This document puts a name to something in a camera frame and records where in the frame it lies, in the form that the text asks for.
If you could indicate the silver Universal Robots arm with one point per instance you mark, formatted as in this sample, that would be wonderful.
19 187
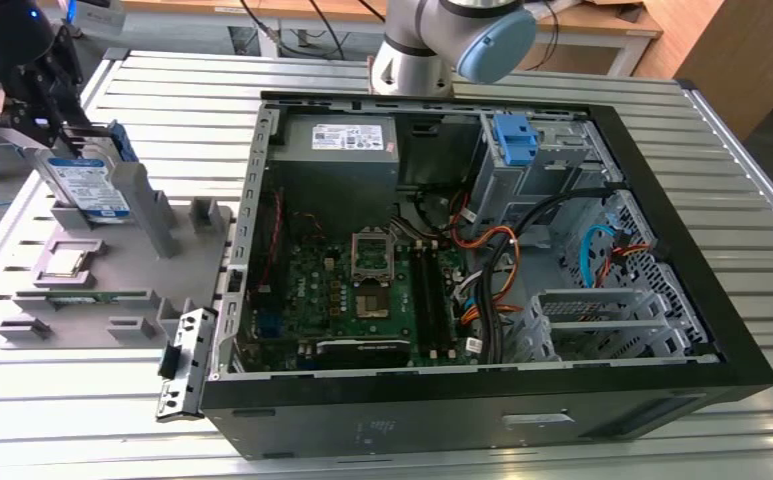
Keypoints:
420 50

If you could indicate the metal disk bay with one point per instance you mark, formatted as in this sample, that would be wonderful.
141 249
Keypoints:
600 325

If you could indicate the green RAM stick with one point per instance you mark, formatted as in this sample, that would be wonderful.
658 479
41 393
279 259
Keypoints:
83 298

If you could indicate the metal drive cage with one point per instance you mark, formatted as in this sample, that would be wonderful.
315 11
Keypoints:
547 170

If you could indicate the grey power supply unit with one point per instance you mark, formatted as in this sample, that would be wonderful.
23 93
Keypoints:
333 150

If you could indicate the grey parts rack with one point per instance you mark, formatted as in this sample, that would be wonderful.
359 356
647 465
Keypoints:
140 300

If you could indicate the black RAM slot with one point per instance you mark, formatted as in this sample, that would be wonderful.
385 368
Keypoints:
423 300
443 300

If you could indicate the hard disk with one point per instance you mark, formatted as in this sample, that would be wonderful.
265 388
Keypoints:
87 190

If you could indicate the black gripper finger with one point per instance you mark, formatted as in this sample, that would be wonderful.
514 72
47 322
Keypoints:
69 55
29 110

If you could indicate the black graphics card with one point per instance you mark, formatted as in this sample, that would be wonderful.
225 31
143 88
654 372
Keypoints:
360 350

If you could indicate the metal expansion slot bracket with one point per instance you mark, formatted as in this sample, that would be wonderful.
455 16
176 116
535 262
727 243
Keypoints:
189 360

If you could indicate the CPU socket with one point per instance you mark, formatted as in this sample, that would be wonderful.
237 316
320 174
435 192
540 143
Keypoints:
373 305

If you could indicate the small wooden desk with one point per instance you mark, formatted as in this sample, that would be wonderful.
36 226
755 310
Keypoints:
587 55

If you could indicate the green motherboard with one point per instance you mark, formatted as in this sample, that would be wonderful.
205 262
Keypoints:
320 300

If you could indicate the long wooden desk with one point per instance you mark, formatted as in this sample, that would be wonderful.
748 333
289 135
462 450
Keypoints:
193 4

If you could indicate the blue plastic bay latch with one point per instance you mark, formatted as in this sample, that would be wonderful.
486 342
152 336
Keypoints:
516 140

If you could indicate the silver CPU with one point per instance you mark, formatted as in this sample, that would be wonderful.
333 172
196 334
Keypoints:
63 264

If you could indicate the black open PC case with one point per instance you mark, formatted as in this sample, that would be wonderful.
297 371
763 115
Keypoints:
427 415

